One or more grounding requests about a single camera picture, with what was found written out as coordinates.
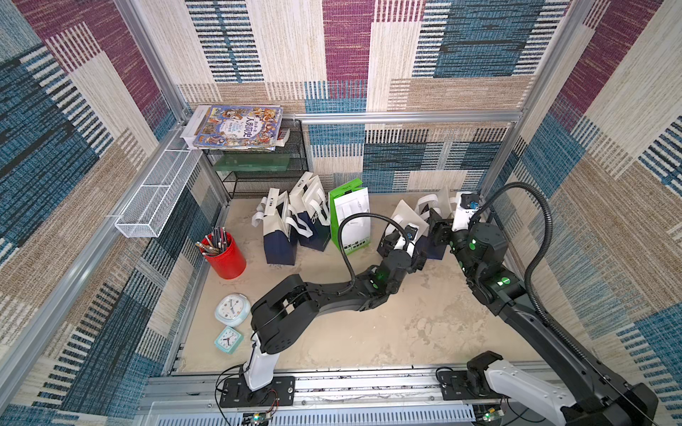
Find green white takeout bag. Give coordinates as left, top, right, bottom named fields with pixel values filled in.
left=328, top=177, right=372, bottom=256

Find square mint alarm clock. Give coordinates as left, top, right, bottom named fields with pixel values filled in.
left=214, top=326, right=243, bottom=354

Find green tray on shelf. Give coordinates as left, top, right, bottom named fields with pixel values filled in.
left=213, top=153, right=291, bottom=172

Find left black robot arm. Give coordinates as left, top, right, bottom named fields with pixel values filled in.
left=243, top=212, right=426, bottom=392

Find colourful picture book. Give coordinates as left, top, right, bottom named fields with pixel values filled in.
left=181, top=105, right=291, bottom=151

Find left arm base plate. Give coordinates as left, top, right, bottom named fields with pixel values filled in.
left=216, top=376, right=296, bottom=408

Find round mint alarm clock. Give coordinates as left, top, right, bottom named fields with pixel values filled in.
left=214, top=293, right=251, bottom=328

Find red plastic cup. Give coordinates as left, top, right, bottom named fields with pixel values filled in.
left=203, top=233, right=247, bottom=280

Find pencils in red cup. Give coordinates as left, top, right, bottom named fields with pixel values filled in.
left=195, top=227, right=232, bottom=257

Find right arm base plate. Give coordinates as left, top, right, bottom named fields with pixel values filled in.
left=435, top=351, right=504, bottom=400

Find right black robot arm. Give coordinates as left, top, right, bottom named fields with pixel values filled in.
left=430, top=182, right=658, bottom=425

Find navy white takeout bag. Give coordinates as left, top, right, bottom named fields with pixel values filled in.
left=382, top=201, right=429, bottom=257
left=287, top=171, right=331, bottom=252
left=415, top=188, right=461, bottom=260
left=251, top=188, right=313, bottom=266

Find white wire basket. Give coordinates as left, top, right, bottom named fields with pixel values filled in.
left=115, top=149, right=202, bottom=238

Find black wire mesh shelf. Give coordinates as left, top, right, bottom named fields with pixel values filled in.
left=204, top=119, right=311, bottom=199

